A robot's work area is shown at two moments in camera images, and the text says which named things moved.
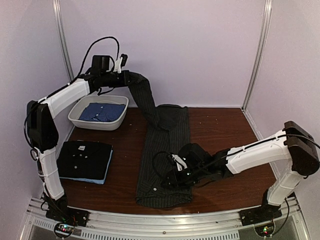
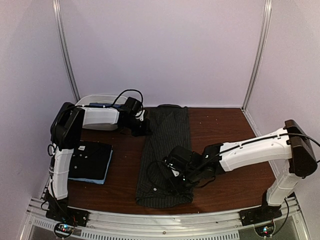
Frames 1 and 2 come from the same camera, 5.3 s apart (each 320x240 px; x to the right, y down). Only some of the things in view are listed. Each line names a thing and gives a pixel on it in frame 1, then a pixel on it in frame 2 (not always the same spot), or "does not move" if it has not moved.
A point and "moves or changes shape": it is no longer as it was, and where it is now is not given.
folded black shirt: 83,159 does not move
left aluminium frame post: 58,13 does not move
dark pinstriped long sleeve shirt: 165,127 moves or changes shape
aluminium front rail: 141,226 does not move
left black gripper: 125,80 → 144,132
